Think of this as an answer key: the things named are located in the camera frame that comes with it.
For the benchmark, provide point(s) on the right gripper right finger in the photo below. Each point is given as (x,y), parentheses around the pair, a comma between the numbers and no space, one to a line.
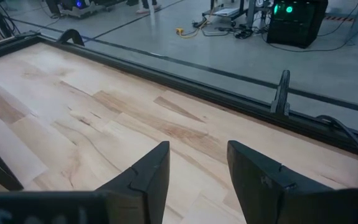
(259,186)

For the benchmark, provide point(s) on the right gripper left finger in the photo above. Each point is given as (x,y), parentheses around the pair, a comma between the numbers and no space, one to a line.
(141,189)

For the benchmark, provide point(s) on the black tower with green light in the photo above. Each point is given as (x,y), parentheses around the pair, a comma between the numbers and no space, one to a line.
(297,25)

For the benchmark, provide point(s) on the small metal table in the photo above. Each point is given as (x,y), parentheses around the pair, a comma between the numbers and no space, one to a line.
(228,12)

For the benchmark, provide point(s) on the person's feet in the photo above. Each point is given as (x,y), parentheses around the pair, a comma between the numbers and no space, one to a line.
(147,7)

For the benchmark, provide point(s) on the low cart with blue light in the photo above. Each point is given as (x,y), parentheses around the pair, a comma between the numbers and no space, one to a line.
(82,7)

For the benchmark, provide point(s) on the black arched frame bracket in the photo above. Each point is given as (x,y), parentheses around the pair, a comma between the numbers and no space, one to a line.
(69,35)
(280,96)

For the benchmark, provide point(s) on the black table frame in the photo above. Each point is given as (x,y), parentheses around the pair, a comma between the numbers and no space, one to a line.
(197,90)

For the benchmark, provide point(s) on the wooden shelf with black frame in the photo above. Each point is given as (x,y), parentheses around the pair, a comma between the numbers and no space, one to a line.
(7,149)

